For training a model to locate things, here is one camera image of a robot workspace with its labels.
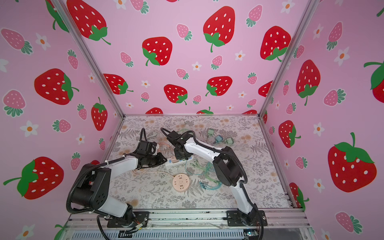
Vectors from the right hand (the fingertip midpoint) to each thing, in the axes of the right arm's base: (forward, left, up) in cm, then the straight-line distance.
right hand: (182, 155), depth 92 cm
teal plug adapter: (+18, -23, -4) cm, 30 cm away
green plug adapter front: (+25, -16, -5) cm, 30 cm away
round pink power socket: (-16, -2, -3) cm, 16 cm away
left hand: (-3, +9, -2) cm, 10 cm away
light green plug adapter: (+18, -30, -5) cm, 36 cm away
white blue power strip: (-4, +8, -3) cm, 9 cm away
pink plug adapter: (-4, +4, +2) cm, 6 cm away
